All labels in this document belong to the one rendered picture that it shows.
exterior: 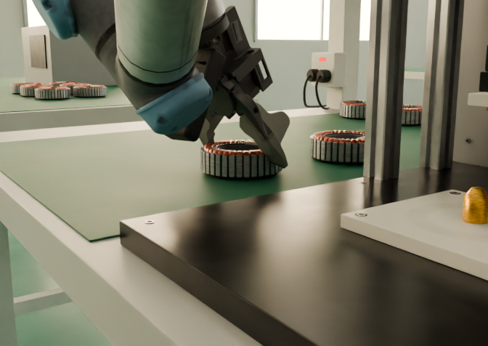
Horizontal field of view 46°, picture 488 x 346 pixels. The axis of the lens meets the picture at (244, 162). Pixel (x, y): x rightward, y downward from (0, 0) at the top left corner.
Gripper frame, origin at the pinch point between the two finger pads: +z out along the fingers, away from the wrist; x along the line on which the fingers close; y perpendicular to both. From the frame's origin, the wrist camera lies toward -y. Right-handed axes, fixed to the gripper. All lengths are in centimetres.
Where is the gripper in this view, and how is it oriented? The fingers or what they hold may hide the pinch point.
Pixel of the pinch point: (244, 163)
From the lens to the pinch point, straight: 78.5
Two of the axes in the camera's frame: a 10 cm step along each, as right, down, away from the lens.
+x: -7.3, -1.4, 6.6
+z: 3.4, 7.7, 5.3
